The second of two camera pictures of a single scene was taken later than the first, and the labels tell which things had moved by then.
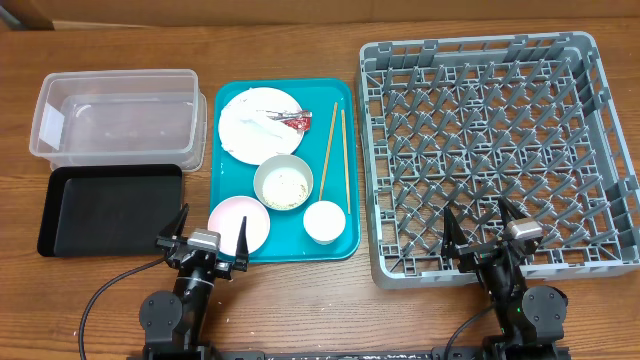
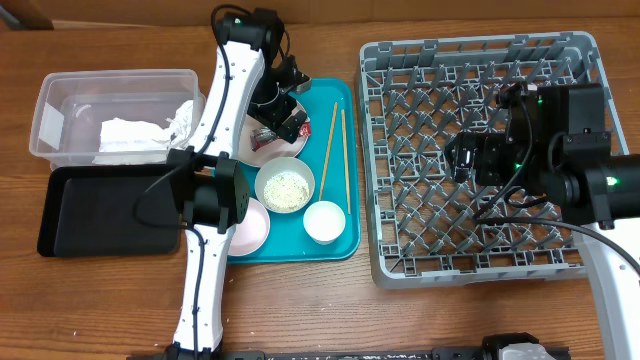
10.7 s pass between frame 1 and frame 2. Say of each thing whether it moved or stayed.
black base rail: stayed
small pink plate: stayed
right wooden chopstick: stayed
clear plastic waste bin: stayed
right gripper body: moved
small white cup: stayed
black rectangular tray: stayed
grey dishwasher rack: stayed
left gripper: moved
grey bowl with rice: stayed
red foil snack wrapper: moved
